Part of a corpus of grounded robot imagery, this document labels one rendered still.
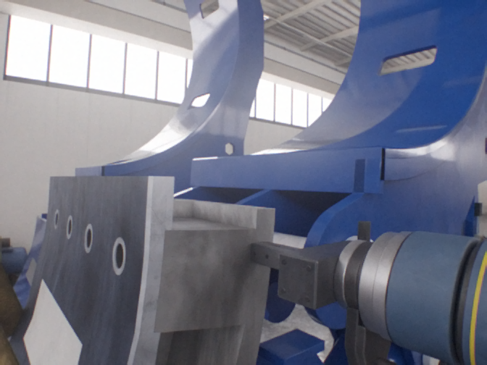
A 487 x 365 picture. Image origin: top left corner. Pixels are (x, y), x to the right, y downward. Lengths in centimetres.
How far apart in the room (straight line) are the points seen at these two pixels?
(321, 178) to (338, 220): 17
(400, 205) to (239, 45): 237
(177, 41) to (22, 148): 508
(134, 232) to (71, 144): 913
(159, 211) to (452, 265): 29
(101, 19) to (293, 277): 958
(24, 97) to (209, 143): 729
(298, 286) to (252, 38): 297
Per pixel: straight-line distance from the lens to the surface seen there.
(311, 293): 34
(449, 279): 29
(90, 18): 970
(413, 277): 30
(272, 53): 1287
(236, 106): 291
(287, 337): 66
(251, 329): 51
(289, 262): 35
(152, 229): 38
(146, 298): 40
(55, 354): 71
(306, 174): 85
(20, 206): 935
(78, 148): 956
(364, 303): 32
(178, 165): 255
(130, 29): 997
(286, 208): 98
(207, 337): 56
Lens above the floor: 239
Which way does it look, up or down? level
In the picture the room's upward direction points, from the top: 1 degrees clockwise
